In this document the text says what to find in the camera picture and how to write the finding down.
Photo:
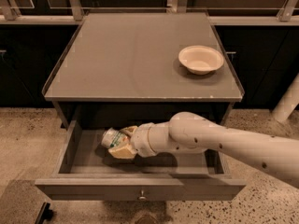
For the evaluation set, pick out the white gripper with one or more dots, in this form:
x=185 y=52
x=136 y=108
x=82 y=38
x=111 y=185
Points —
x=140 y=139

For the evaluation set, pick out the green 7up soda can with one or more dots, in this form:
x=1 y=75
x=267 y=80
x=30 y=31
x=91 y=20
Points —
x=113 y=138

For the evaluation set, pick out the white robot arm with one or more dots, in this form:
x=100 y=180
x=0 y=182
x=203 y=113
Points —
x=185 y=131

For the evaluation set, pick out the open grey top drawer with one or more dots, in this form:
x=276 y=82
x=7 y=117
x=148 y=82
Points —
x=86 y=171

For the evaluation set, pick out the round metal drawer knob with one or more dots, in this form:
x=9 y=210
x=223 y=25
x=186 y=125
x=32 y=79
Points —
x=142 y=196

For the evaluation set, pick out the grey cabinet with counter top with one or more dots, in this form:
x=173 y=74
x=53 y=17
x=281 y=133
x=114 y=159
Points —
x=122 y=69

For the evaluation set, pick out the white paper bowl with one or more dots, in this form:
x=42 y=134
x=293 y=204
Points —
x=201 y=60

